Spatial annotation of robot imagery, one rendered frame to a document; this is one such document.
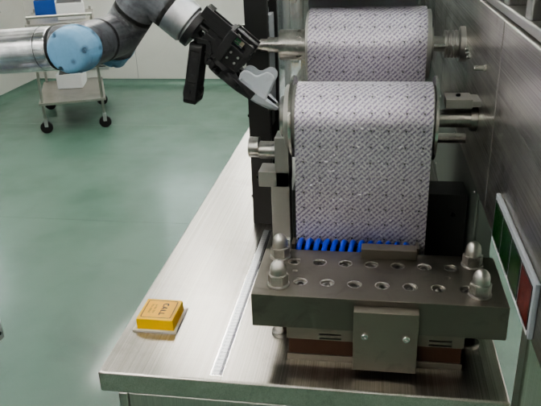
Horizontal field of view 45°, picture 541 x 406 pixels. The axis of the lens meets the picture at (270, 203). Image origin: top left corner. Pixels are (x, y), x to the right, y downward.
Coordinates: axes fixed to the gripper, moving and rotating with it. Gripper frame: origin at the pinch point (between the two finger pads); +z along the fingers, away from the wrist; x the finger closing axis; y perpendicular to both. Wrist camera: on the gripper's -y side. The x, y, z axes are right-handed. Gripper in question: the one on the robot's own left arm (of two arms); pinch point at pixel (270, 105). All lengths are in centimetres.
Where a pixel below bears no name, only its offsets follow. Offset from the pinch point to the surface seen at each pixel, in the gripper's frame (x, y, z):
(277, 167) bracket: -0.6, -8.5, 8.5
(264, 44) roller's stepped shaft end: 22.2, 2.7, -8.2
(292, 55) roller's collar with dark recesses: 20.8, 5.0, -2.1
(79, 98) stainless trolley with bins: 386, -222, -108
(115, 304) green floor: 122, -157, 9
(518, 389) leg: 7, -16, 83
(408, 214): -7.8, 3.1, 30.9
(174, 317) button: -19.8, -36.4, 10.1
